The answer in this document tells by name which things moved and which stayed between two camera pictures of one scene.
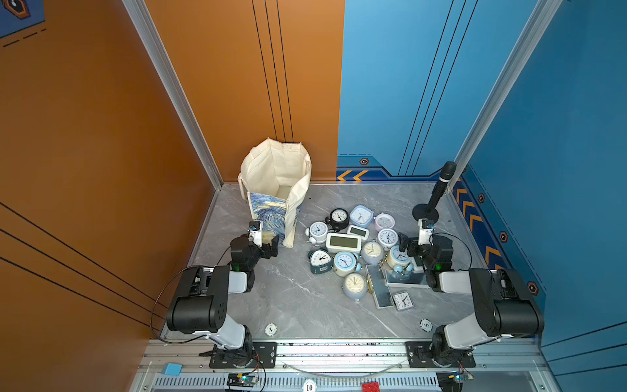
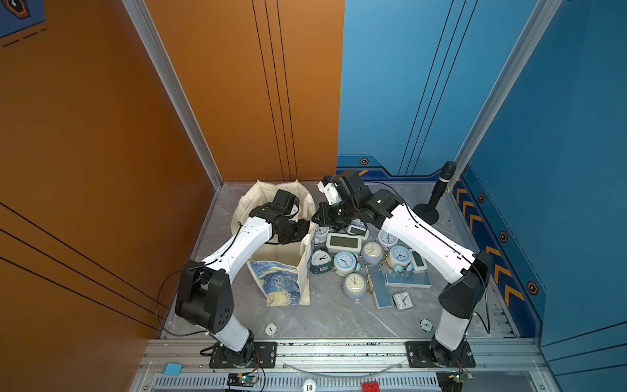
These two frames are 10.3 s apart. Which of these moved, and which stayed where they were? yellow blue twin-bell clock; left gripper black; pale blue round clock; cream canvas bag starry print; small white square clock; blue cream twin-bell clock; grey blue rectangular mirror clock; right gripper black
Moved: right gripper black; left gripper black; cream canvas bag starry print
Stayed: pale blue round clock; yellow blue twin-bell clock; small white square clock; blue cream twin-bell clock; grey blue rectangular mirror clock
